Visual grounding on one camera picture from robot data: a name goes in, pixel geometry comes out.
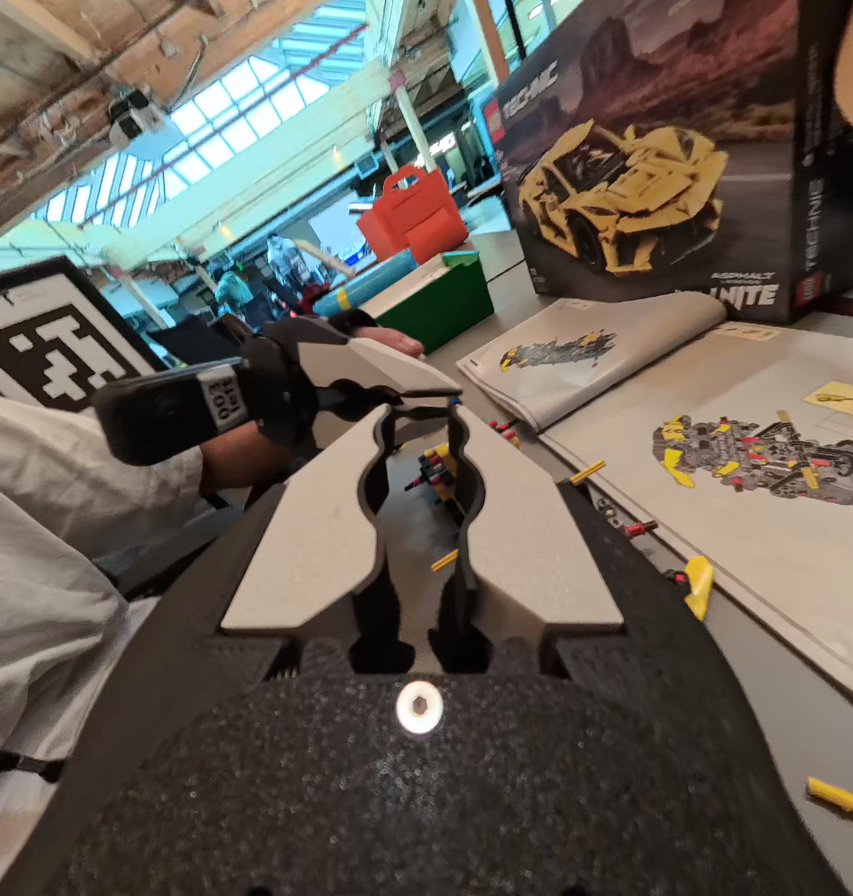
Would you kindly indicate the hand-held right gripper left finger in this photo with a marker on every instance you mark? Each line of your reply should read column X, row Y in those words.
column 307, row 560

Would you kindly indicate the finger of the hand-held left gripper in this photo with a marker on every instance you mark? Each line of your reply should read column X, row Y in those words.
column 335, row 430
column 377, row 364

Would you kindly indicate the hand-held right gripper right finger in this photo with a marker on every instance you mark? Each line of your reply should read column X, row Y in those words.
column 538, row 560

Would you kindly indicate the toy car chassis model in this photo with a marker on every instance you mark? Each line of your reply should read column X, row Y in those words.
column 437, row 469

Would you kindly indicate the person's left hand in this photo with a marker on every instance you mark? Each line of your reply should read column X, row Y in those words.
column 398, row 341

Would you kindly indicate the teal foam roll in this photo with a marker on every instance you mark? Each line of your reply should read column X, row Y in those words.
column 360, row 290

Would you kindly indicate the small grey connector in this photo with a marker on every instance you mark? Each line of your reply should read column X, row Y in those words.
column 612, row 516

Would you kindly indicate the yellow axle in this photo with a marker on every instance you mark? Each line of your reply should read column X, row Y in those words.
column 587, row 472
column 843, row 798
column 445, row 560

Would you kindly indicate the green plastic bin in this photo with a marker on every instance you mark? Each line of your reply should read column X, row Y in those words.
column 454, row 308

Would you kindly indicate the red black pin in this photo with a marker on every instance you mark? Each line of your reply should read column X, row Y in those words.
column 640, row 528

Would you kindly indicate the black white marker board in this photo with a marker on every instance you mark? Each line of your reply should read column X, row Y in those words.
column 62, row 350

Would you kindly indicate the scattered red pins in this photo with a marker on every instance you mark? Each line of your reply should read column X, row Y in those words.
column 500, row 425

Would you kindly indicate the red plastic case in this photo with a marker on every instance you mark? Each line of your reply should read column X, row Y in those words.
column 412, row 224

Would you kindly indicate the yellow curved panel piece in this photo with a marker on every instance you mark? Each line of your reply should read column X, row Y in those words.
column 699, row 581

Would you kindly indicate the white instruction booklet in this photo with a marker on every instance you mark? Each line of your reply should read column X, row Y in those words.
column 678, row 392

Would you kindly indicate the white overhead box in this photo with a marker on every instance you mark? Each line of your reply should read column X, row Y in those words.
column 136, row 115

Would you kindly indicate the black box with yellow car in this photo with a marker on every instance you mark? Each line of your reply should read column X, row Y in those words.
column 678, row 105

